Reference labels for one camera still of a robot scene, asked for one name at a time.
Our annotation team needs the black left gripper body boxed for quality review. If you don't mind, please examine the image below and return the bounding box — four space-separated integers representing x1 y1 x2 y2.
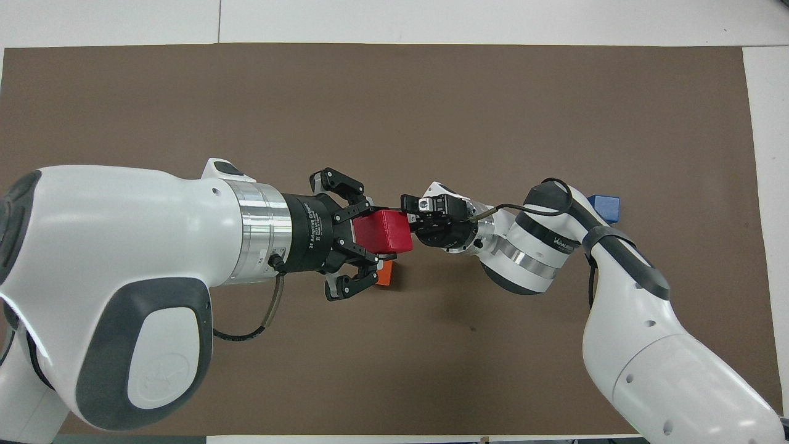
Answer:
281 192 372 274

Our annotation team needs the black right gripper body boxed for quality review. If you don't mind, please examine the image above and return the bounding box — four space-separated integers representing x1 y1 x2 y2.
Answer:
409 212 479 251

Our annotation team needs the brown table mat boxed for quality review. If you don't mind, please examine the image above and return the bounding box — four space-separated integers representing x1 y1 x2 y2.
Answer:
0 43 787 436

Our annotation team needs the blue wooden block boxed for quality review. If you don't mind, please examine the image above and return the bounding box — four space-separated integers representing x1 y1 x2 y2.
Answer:
587 195 621 224

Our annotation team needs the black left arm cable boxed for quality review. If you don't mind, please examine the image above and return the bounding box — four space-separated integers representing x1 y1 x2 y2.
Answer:
213 255 288 342

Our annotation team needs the red wooden block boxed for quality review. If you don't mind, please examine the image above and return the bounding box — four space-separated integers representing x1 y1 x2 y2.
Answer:
352 209 414 255

